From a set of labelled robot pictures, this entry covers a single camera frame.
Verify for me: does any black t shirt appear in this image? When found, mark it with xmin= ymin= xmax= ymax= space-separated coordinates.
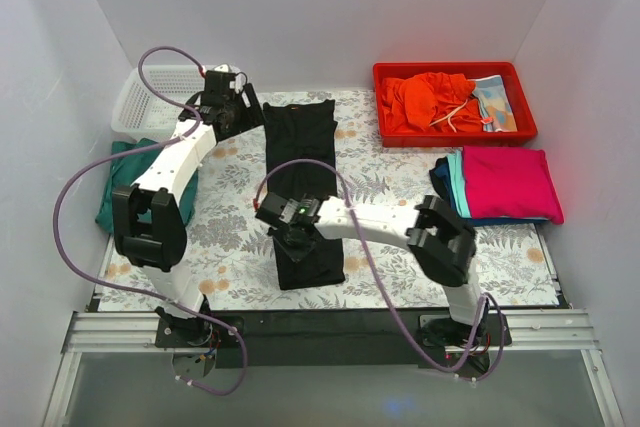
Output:
xmin=263 ymin=99 xmax=345 ymax=291

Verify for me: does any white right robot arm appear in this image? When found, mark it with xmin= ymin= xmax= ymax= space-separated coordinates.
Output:
xmin=256 ymin=193 xmax=489 ymax=345

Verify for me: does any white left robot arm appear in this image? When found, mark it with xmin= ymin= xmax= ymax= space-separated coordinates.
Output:
xmin=112 ymin=64 xmax=264 ymax=347

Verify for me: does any floral patterned table mat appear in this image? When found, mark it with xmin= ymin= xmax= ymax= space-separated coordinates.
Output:
xmin=98 ymin=89 xmax=560 ymax=312

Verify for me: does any white plastic basket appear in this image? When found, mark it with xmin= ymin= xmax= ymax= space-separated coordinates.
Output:
xmin=111 ymin=65 xmax=204 ymax=142

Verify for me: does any teal green folded shirt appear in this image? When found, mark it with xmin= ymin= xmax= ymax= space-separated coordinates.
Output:
xmin=95 ymin=138 xmax=199 ymax=235

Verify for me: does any navy blue folded shirt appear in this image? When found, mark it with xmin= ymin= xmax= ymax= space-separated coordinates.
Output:
xmin=429 ymin=157 xmax=546 ymax=227

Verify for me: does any red plastic bin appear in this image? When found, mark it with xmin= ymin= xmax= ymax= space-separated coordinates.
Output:
xmin=372 ymin=61 xmax=538 ymax=147

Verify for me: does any turquoise folded shirt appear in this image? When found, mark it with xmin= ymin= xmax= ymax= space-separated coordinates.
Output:
xmin=447 ymin=151 xmax=471 ymax=219

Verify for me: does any orange crumpled shirt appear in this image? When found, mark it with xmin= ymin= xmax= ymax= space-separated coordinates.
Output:
xmin=381 ymin=72 xmax=484 ymax=134

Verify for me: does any magenta folded shirt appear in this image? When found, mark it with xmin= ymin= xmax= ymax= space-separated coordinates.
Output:
xmin=462 ymin=146 xmax=564 ymax=225

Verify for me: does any patterned pastel cloth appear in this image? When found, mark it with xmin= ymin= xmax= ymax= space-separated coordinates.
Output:
xmin=472 ymin=75 xmax=517 ymax=132

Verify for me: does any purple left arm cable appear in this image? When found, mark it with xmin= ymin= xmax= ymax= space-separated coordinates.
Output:
xmin=53 ymin=46 xmax=249 ymax=396

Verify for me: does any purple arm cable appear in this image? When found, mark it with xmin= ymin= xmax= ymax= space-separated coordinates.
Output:
xmin=253 ymin=159 xmax=506 ymax=382
xmin=53 ymin=46 xmax=249 ymax=396

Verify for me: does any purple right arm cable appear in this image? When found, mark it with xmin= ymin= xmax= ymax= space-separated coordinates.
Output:
xmin=253 ymin=159 xmax=506 ymax=382

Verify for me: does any aluminium mounting rail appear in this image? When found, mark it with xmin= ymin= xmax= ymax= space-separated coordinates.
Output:
xmin=44 ymin=308 xmax=624 ymax=426

